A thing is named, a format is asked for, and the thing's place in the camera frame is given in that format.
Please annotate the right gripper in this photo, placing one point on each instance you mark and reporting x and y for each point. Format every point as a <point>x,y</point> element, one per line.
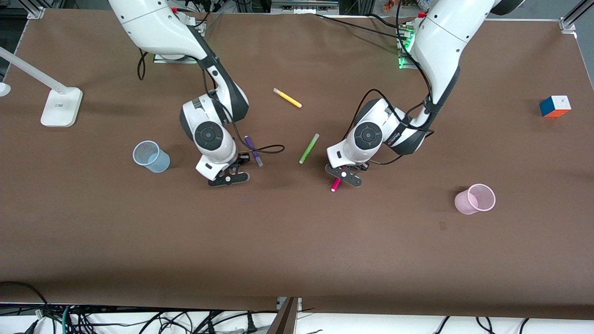
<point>242,160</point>

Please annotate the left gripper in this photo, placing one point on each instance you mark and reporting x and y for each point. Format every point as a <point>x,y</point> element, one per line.
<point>363,165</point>

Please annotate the pink marker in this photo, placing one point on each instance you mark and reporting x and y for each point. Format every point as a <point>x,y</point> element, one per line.
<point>334,186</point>

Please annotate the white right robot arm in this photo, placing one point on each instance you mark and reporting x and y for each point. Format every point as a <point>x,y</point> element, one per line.
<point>158,28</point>

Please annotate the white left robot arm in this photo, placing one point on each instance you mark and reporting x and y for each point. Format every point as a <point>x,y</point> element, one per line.
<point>441,41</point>

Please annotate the purple marker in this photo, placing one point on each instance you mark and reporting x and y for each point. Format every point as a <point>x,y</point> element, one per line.
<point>258,160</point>

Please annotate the green marker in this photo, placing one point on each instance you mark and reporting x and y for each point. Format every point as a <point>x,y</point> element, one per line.
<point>308,148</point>

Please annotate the yellow marker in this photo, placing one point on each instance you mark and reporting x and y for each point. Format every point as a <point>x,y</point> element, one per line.
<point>287,98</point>

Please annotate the translucent blue plastic cup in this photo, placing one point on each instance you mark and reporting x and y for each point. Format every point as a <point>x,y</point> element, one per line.
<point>158,162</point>

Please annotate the translucent pink plastic cup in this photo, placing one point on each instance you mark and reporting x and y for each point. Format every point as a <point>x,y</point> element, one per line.
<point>464,202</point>

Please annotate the white desk lamp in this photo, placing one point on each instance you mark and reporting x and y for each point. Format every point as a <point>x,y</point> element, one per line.
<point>60,113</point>

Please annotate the colourful puzzle cube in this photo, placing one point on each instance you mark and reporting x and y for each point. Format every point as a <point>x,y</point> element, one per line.
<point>554,106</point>

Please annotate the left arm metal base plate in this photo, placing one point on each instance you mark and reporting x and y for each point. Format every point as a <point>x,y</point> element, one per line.
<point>403,46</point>

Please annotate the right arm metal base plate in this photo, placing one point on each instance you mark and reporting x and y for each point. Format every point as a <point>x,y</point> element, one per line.
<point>167,59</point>

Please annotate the aluminium frame profile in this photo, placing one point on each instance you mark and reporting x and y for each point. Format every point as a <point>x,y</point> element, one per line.
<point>36,10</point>
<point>570,21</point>

